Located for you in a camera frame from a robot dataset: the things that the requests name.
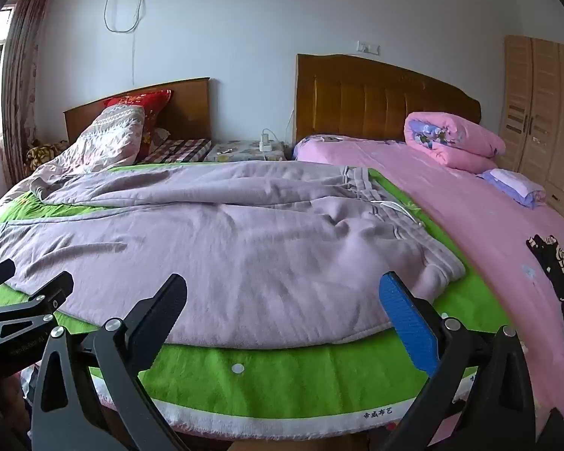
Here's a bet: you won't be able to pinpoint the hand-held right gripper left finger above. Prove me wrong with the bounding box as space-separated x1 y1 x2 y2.
30 272 189 451

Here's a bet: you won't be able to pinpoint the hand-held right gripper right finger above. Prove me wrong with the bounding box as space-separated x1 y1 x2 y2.
378 271 564 451

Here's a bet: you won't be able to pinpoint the lilac pants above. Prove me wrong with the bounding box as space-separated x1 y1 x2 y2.
2 162 466 349

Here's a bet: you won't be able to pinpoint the pink bed sheet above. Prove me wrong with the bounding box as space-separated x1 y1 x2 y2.
294 135 564 426

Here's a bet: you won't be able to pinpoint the tiger plush toy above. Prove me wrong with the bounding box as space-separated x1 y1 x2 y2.
25 140 69 177

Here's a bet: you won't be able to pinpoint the green mat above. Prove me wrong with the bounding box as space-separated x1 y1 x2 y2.
0 162 503 442

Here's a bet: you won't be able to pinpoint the checked bed sheet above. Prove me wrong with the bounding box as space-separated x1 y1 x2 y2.
141 137 213 164

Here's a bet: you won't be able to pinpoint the black floral cloth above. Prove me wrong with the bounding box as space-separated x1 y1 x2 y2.
526 234 564 372

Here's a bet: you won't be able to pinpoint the purple white folded cloth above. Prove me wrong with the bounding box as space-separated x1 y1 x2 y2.
477 168 546 208

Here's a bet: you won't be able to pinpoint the nightstand with floral cover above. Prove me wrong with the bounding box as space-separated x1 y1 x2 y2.
204 140 287 163

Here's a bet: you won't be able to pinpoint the pink patterned quilt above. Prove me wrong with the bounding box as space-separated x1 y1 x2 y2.
28 104 146 198

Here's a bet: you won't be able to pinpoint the folded pink quilt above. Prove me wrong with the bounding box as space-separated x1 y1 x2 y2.
404 112 507 172

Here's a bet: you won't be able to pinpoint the pink patterned curtain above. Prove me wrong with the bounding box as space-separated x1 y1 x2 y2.
2 0 59 184

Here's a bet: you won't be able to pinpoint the dark wooden headboard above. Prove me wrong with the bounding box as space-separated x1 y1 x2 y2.
63 76 212 139

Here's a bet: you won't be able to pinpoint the red pillow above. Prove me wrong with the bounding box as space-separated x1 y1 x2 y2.
102 89 173 160

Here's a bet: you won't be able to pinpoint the orange wooden headboard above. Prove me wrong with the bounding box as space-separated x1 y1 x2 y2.
295 54 481 144

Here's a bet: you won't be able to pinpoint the light wooden wardrobe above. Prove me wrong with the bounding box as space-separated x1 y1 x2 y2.
498 35 564 219

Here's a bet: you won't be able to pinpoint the air conditioner cable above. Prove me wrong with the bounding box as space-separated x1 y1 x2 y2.
103 0 151 89

